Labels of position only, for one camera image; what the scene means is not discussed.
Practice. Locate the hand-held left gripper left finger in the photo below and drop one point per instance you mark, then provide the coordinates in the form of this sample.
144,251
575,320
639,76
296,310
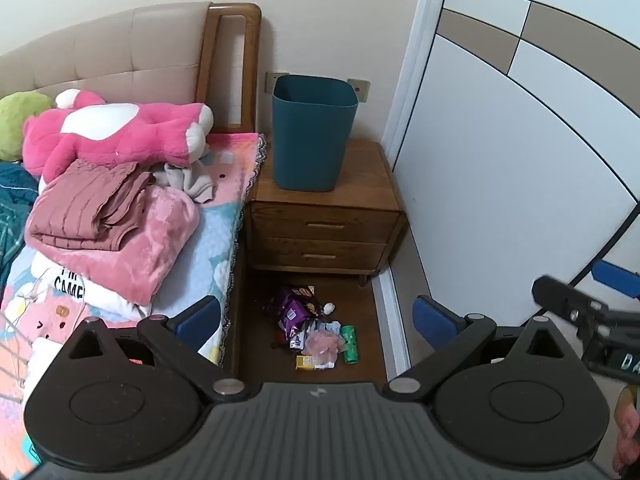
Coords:
197,322

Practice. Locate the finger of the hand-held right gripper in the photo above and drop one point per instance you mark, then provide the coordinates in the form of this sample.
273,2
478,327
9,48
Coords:
615,280
565,300

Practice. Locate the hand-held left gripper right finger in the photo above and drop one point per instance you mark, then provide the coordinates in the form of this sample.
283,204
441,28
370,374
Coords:
431,324

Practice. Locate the green drink can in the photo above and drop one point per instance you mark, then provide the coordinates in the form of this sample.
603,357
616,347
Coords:
351,345

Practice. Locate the large purple snack packet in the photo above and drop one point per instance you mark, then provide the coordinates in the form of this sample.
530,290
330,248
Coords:
287,297

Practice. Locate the small purple snack packet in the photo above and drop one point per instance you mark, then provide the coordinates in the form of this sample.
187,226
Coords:
295,316

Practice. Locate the white paper ball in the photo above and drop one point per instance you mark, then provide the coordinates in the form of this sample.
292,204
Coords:
329,308

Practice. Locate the clear wrapper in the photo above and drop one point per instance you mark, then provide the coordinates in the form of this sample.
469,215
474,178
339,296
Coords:
326,327

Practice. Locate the pink plastic wrapper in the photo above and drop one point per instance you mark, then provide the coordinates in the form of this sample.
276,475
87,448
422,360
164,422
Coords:
324,346

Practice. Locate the yellow small box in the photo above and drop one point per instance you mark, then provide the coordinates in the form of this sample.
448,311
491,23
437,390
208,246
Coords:
309,362

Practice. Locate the teal plastic trash bin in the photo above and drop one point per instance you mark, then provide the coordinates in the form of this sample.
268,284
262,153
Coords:
312,135

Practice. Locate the person's right hand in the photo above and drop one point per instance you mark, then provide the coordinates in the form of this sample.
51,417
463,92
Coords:
629,435

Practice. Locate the pink fleece blanket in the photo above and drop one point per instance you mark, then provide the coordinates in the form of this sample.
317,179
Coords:
150,240

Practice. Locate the white printed garment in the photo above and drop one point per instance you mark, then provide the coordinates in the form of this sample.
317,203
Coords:
100,295

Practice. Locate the lower nightstand drawer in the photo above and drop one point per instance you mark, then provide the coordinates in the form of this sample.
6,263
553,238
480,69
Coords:
320,256

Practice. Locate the nightstand drawer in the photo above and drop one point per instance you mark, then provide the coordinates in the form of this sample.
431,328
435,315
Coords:
320,256
325,224

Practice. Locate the grey white cloth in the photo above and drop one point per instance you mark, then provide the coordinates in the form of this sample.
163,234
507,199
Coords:
192,182

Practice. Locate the upper nightstand drawer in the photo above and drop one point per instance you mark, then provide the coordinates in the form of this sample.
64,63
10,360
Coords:
325,224

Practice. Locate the wooden nightstand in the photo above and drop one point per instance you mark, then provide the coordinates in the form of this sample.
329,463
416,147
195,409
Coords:
370,180

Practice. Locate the folded mauve garment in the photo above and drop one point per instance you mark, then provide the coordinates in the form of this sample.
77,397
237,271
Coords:
85,200

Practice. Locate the white wardrobe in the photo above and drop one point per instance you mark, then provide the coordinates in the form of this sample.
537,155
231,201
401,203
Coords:
500,135

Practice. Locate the pink plush toy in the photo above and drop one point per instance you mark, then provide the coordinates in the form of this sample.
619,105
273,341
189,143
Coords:
125,130

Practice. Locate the teal patterned cloth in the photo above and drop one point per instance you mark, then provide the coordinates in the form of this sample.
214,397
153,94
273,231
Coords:
12,210

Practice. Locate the green plush toy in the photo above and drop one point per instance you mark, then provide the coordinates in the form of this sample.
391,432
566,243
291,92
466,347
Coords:
17,120

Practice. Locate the beige upholstered headboard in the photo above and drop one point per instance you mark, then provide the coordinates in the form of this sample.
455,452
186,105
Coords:
100,45

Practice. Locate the wall socket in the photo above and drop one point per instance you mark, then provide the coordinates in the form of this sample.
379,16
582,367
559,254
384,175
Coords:
361,89
269,82

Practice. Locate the wooden headboard frame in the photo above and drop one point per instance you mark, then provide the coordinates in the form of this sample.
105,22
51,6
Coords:
210,60

